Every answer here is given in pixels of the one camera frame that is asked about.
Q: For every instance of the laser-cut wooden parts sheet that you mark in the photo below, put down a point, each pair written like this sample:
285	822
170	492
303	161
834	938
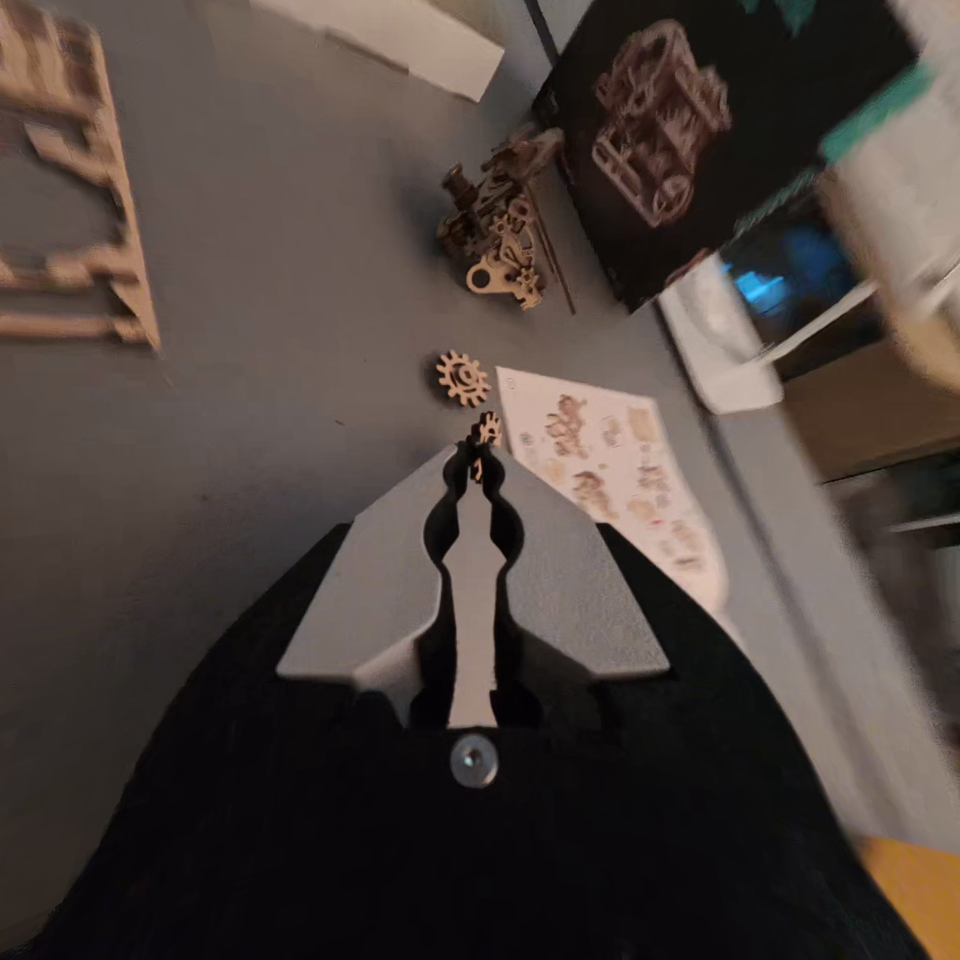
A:
124	225

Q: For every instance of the small wooden model assembly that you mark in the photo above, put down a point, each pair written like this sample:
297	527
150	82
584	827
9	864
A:
499	225

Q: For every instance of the illustrated instruction booklet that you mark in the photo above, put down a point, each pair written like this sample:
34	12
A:
615	480

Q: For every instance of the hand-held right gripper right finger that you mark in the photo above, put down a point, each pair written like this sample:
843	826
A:
585	600

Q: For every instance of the black model kit box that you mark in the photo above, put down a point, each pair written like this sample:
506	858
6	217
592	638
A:
712	135

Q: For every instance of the tiny wooden gear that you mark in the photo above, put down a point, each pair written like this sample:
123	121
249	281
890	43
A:
489	431

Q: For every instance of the white box with rings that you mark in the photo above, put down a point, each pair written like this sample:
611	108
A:
390	37

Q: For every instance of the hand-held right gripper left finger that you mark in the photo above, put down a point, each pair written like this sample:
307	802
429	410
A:
367	592

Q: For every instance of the small loose wooden gear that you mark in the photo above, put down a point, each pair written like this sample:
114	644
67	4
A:
463	379

